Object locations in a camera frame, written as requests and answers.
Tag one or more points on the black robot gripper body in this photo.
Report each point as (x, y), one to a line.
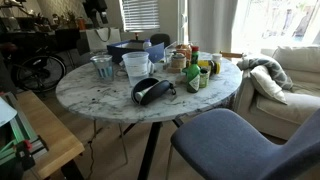
(95, 10)

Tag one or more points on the grey striped white towel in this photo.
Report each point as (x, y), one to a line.
(151, 67)

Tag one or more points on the blue cardboard box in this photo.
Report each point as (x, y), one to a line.
(115, 53)

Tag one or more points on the striped drinking glass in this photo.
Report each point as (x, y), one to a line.
(104, 68)

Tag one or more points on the clear plastic storage box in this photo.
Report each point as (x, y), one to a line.
(170, 50)

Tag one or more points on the orange can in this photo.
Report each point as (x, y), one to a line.
(81, 23)

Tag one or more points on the white paper shopping bag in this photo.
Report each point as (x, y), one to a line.
(103, 40)

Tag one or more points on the round marble table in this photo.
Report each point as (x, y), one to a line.
(82, 47)

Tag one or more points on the white window blind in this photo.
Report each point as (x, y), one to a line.
(140, 15)

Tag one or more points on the dark sideboard cabinet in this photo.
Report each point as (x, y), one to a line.
(40, 38)

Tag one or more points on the white bottle blue cap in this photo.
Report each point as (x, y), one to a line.
(147, 44)

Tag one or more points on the clear plastic measuring cup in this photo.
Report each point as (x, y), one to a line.
(136, 66)

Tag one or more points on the dark grey round chair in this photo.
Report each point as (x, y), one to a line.
(160, 39)

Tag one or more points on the black bicycle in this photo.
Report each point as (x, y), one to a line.
(40, 71)

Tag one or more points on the white green small tube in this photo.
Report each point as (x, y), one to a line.
(141, 94)

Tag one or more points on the black glasses case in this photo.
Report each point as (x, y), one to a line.
(157, 91)

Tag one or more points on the grey curtain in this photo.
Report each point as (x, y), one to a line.
(211, 25)

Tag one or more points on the green bottle red cap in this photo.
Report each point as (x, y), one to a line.
(193, 75)

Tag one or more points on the yellow mustard bottle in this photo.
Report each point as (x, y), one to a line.
(204, 63)

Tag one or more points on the small green spice jar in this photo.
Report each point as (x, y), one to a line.
(203, 78)

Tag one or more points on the small white container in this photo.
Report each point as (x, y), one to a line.
(216, 58)

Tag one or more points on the light wooden bench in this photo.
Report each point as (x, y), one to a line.
(50, 133)

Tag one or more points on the white paper sheet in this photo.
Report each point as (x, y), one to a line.
(6, 111)

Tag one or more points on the green grey clamp tool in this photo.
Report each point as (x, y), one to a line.
(20, 143)

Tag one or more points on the beige throw pillow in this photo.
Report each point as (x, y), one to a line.
(266, 85)

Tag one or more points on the blue upholstered chair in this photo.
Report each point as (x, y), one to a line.
(226, 146)

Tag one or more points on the grey patterned blanket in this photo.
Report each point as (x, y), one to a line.
(277, 71)

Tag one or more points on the beige sofa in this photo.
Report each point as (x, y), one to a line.
(283, 115)

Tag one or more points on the wooden chair back rail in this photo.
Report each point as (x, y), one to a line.
(231, 55)

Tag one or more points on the black table leg frame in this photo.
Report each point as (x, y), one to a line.
(150, 150)

